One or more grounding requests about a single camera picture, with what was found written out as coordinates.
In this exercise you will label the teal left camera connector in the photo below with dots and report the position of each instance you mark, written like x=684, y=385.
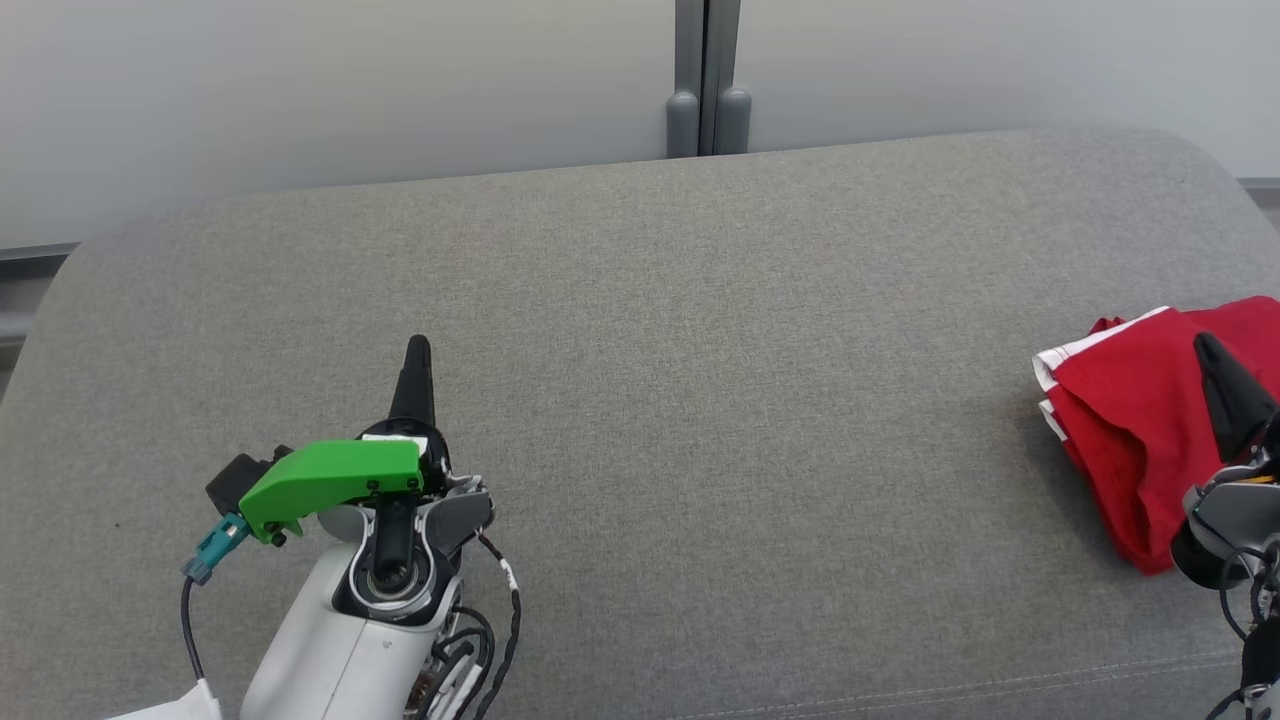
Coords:
x=215, y=548

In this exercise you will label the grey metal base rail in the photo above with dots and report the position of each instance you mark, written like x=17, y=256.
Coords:
x=1262, y=190
x=30, y=253

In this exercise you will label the red Bulls 23 shorts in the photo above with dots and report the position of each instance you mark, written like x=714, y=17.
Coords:
x=1130, y=420

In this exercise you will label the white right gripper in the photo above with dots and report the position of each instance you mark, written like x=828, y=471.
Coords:
x=1235, y=505

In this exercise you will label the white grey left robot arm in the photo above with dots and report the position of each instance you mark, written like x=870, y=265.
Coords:
x=320, y=660

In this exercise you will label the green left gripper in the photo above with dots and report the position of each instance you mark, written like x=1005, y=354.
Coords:
x=330, y=475

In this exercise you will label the grey metal partition post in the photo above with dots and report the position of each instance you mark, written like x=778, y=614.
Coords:
x=690, y=60

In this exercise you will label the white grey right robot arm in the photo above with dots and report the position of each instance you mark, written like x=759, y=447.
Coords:
x=1210, y=560

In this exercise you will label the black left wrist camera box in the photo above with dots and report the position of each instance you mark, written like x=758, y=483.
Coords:
x=230, y=480

